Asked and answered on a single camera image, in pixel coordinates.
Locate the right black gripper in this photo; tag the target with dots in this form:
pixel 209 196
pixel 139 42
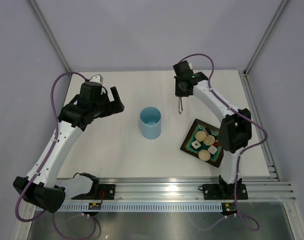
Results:
pixel 178 92

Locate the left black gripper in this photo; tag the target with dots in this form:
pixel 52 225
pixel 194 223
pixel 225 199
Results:
pixel 113 106

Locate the metal tongs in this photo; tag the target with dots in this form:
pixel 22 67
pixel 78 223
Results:
pixel 180 105

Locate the blue cylindrical lunch container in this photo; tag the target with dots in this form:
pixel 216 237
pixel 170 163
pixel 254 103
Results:
pixel 150 123

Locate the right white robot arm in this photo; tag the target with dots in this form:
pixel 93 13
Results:
pixel 234 133

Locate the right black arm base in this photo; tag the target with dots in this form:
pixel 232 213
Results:
pixel 220 192

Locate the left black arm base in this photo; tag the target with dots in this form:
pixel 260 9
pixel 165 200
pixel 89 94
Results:
pixel 106 192

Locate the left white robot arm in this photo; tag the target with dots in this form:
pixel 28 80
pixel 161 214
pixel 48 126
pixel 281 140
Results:
pixel 40 187

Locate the seaweed sushi roll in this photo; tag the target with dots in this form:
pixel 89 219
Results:
pixel 207 130

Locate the steamed bun upper left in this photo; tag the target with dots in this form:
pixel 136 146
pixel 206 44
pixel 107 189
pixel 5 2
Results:
pixel 200 136

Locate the steamed bun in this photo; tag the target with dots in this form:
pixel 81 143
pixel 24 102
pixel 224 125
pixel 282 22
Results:
pixel 209 140
pixel 200 136
pixel 204 155

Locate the black square teal plate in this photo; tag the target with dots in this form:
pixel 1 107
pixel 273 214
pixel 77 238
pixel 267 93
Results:
pixel 201 142

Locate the steamed bun middle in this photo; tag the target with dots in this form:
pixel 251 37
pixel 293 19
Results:
pixel 209 140

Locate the rice roll green centre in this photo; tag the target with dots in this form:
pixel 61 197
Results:
pixel 195 144

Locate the white rice roll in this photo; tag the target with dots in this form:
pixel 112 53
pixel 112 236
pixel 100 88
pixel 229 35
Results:
pixel 212 149

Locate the steamed bun lower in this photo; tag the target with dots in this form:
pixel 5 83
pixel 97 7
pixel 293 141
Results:
pixel 204 155

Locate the right aluminium frame post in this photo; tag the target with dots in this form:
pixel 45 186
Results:
pixel 266 35

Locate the aluminium frame post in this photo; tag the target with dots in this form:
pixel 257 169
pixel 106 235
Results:
pixel 266 35
pixel 41 19

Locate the left aluminium frame post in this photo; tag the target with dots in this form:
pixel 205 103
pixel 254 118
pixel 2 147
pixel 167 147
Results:
pixel 41 19

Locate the white slotted cable duct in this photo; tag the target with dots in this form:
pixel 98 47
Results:
pixel 158 207

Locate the aluminium mounting rail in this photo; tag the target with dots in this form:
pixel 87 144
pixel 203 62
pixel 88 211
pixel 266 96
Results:
pixel 185 189

